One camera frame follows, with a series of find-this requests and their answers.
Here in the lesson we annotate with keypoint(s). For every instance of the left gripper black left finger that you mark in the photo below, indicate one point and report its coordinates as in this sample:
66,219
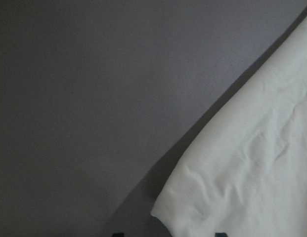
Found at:
118,235

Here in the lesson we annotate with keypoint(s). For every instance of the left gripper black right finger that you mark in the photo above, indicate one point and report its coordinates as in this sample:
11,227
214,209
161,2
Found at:
221,235

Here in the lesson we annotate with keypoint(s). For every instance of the beige long-sleeve printed shirt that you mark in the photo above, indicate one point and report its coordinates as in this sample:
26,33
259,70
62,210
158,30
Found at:
245,174

